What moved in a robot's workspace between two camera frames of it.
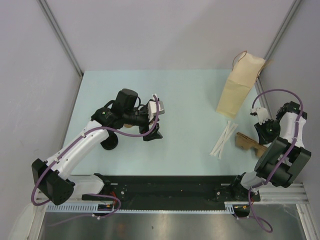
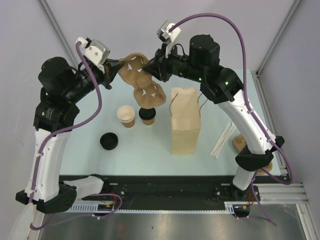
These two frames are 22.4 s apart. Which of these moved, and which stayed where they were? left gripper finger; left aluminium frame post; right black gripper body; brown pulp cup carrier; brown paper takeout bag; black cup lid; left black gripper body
Moved: right black gripper body; brown pulp cup carrier; brown paper takeout bag; left gripper finger; left black gripper body
Stayed: black cup lid; left aluminium frame post
